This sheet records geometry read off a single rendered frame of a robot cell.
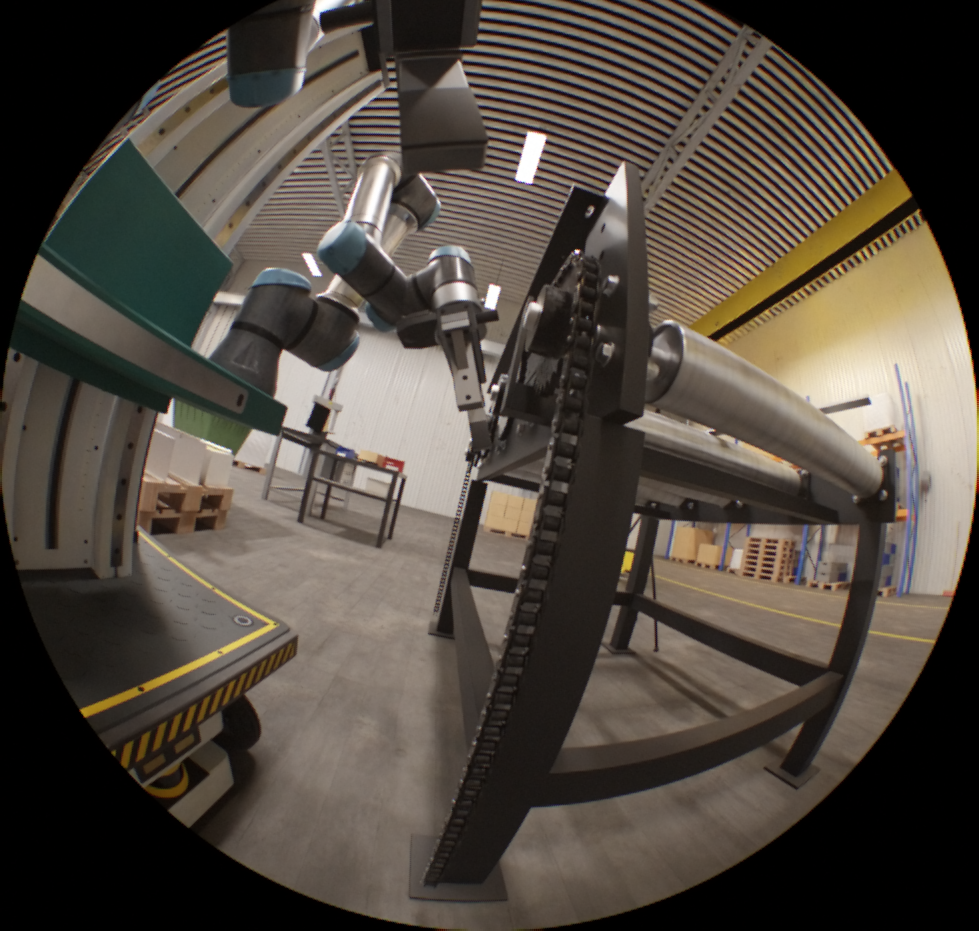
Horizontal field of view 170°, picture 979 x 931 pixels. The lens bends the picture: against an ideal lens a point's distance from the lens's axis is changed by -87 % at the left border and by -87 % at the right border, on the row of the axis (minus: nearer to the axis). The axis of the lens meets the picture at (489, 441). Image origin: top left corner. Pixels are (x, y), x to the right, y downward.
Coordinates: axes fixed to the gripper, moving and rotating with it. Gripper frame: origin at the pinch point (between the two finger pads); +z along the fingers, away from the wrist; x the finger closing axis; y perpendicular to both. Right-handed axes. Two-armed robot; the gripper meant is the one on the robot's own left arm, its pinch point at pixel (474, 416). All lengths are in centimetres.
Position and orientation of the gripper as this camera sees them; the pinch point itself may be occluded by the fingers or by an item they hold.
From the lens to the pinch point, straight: 40.9
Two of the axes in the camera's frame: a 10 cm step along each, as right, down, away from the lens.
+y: 9.8, -1.8, -0.1
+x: 0.7, 3.4, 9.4
